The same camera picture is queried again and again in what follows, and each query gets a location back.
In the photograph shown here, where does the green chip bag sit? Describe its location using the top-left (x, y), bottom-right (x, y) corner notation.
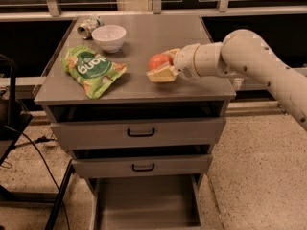
top-left (61, 45), bottom-right (127, 100)

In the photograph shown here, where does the grey drawer cabinet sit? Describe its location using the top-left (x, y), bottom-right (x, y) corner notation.
top-left (35, 15), bottom-right (235, 230)

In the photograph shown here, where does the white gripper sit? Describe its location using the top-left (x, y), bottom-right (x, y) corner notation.
top-left (147, 43), bottom-right (201, 82)

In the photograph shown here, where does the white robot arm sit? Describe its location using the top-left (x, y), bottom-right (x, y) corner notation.
top-left (147, 29), bottom-right (307, 130)

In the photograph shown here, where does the white ceramic bowl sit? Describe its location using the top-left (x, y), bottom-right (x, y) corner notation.
top-left (92, 25), bottom-right (127, 53)

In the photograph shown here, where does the crushed aluminium can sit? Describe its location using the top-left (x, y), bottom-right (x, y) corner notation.
top-left (77, 16), bottom-right (104, 39)

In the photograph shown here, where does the grey middle drawer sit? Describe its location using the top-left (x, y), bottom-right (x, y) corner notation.
top-left (73, 145), bottom-right (212, 178)

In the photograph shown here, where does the grey bottom drawer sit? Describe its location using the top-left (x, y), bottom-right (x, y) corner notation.
top-left (90, 175), bottom-right (204, 230)

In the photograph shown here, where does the grey drawer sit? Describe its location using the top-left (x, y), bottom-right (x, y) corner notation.
top-left (73, 145), bottom-right (212, 178)
top-left (49, 101), bottom-right (225, 150)
top-left (90, 175), bottom-right (204, 230)

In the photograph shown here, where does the black stand left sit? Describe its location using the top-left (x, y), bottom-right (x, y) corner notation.
top-left (0, 55), bottom-right (73, 230)

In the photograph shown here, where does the metal window railing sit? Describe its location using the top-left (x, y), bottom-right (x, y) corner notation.
top-left (1, 0), bottom-right (307, 104)

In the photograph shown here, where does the grey top drawer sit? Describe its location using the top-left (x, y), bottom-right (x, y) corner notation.
top-left (49, 101), bottom-right (225, 150)

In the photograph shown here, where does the red apple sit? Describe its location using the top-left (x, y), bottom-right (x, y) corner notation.
top-left (148, 54), bottom-right (173, 71)

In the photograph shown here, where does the black cable on floor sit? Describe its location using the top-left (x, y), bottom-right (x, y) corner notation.
top-left (0, 125), bottom-right (72, 230)

